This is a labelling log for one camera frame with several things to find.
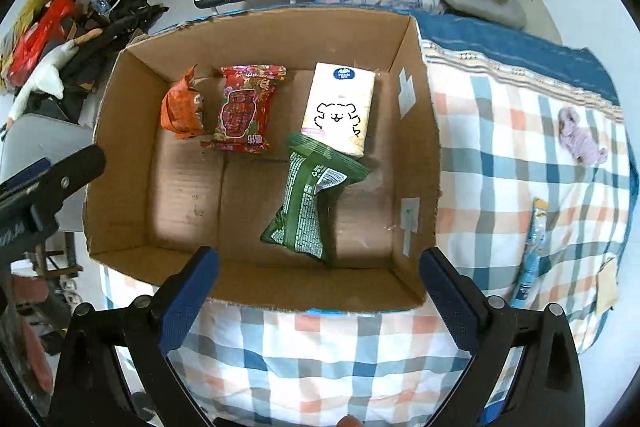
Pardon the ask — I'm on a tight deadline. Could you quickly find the blue snack packet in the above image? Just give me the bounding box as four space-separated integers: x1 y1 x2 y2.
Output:
510 198 548 309

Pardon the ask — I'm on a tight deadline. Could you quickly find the orange snack packet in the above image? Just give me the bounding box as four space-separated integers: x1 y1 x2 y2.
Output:
160 66 205 139

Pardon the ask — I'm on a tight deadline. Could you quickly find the red floral wet wipes pack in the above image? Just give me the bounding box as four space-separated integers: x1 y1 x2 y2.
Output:
201 65 288 154

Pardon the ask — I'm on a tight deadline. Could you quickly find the green snack packet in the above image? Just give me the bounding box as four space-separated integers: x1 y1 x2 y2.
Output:
260 133 370 265

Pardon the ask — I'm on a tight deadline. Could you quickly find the purple knitted sock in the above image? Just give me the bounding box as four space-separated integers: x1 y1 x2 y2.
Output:
559 106 608 167

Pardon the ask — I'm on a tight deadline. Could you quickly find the white tissue pack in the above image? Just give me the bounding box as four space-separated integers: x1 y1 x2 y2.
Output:
300 63 375 158

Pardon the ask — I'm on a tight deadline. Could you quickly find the grey chair at left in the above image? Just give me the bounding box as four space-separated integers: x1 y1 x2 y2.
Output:
1 114 92 233

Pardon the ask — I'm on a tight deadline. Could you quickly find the white goose plush toy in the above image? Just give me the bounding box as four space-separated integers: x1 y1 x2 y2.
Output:
6 28 103 129

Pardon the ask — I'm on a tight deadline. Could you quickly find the red plastic bag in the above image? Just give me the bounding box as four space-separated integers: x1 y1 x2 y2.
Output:
1 0 75 89

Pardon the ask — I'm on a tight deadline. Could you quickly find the plaid checkered table cloth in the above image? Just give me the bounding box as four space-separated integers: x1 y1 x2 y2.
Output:
98 4 640 427

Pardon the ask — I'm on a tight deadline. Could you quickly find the brown cardboard box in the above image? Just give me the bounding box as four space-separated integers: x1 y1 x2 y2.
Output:
84 5 440 312

